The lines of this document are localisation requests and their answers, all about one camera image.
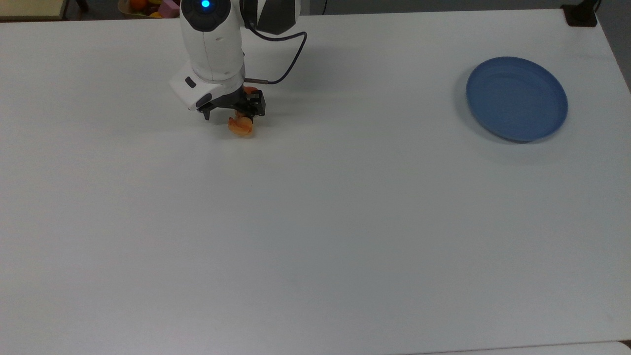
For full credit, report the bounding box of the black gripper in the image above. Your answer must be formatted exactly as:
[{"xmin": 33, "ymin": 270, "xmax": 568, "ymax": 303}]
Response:
[{"xmin": 198, "ymin": 86, "xmax": 267, "ymax": 124}]

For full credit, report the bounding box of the orange glazed bread roll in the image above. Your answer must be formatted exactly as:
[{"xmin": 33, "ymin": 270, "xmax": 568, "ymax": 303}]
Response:
[{"xmin": 227, "ymin": 86, "xmax": 259, "ymax": 138}]

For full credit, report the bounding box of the pink toy block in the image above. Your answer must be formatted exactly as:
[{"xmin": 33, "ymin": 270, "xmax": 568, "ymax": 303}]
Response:
[{"xmin": 157, "ymin": 0, "xmax": 181, "ymax": 19}]

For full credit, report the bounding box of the beige fruit bowl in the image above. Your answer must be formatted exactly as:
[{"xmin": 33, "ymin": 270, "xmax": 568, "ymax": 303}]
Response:
[{"xmin": 117, "ymin": 0, "xmax": 166, "ymax": 19}]

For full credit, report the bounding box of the yellow wooden table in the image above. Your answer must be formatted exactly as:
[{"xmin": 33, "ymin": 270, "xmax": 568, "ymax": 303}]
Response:
[{"xmin": 0, "ymin": 0, "xmax": 70, "ymax": 22}]

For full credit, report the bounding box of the blue round plate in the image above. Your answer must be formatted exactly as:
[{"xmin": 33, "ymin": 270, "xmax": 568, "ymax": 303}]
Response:
[{"xmin": 465, "ymin": 56, "xmax": 569, "ymax": 144}]

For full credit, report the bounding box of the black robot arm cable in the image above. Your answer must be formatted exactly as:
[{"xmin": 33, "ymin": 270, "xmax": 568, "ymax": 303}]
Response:
[{"xmin": 240, "ymin": 0, "xmax": 309, "ymax": 86}]

